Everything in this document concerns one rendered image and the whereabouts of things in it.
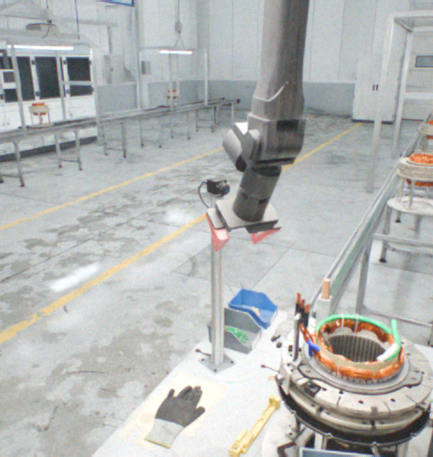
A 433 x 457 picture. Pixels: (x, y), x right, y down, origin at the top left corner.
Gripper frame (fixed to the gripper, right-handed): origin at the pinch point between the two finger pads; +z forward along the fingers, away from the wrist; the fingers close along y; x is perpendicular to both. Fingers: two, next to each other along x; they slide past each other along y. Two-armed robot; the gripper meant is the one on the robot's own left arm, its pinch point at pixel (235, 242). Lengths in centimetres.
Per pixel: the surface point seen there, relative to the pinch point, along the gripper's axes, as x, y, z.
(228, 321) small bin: -20, -27, 78
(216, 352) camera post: -6, -14, 65
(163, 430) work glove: 13, 11, 60
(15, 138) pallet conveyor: -507, 26, 364
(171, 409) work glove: 8, 7, 62
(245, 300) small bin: -30, -40, 82
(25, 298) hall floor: -161, 43, 250
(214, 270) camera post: -20.5, -13.4, 40.8
